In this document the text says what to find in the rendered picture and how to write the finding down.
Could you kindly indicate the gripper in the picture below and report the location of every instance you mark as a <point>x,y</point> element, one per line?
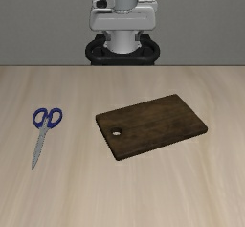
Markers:
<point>124,19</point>

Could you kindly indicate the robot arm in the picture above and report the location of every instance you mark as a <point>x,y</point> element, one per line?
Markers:
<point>122,44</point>

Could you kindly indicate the dark brown cutting board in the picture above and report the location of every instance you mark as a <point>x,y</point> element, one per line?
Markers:
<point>153,125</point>

